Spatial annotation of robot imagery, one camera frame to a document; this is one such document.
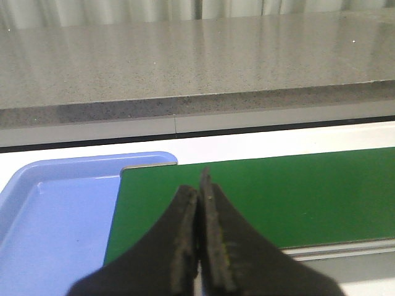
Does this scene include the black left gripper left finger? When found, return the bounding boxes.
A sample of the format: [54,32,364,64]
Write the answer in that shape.
[68,185,198,295]

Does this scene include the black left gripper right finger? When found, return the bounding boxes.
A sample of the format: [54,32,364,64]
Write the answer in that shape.
[199,168,343,295]

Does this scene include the blue plastic tray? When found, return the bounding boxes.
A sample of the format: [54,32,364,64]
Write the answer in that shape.
[1,152,177,295]

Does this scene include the grey stone countertop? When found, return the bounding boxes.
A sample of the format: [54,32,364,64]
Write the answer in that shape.
[1,8,394,129]

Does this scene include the white pleated curtain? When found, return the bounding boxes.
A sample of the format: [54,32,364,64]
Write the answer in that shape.
[1,0,394,30]

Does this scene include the green conveyor belt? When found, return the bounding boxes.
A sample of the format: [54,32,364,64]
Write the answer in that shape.
[104,147,394,263]

